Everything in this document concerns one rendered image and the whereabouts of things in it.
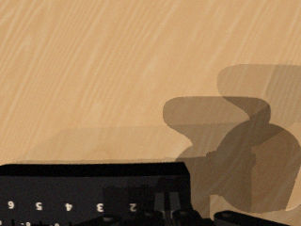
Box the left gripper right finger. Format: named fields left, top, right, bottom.
left=166, top=192, right=291, bottom=226

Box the black lighting desk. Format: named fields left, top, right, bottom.
left=0, top=162, right=191, bottom=226

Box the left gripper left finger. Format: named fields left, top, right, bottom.
left=72, top=193, right=168, bottom=226

